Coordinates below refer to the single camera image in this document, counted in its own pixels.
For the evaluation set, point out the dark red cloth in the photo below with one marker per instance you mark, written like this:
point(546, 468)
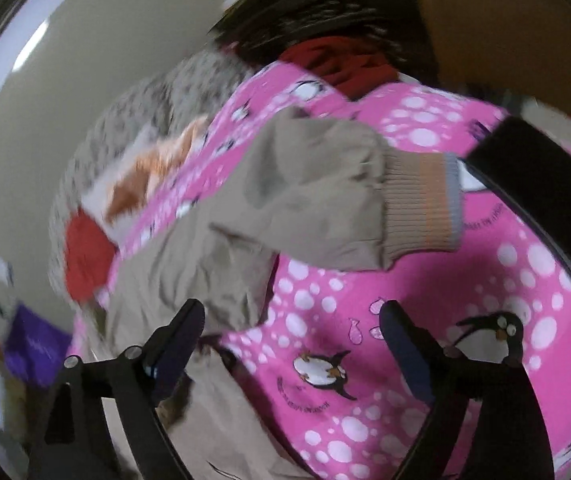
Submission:
point(335, 67)

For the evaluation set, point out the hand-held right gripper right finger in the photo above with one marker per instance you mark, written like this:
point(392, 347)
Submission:
point(405, 350)

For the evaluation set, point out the white pillow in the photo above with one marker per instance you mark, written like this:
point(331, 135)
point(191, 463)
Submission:
point(96, 197)

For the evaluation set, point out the red pillow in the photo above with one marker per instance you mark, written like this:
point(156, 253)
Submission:
point(87, 260)

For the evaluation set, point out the orange cloth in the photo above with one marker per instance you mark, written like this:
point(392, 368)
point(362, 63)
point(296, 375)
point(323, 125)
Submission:
point(160, 160)

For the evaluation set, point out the pink penguin blanket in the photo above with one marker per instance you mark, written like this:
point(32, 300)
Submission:
point(415, 285)

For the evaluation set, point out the purple bag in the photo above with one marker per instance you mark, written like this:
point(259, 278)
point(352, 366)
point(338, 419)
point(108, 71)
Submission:
point(35, 345)

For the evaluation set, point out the beige jacket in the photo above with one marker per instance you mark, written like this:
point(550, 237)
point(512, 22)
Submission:
point(290, 195)

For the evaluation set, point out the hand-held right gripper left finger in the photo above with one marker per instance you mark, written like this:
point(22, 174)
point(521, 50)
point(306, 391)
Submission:
point(175, 355)

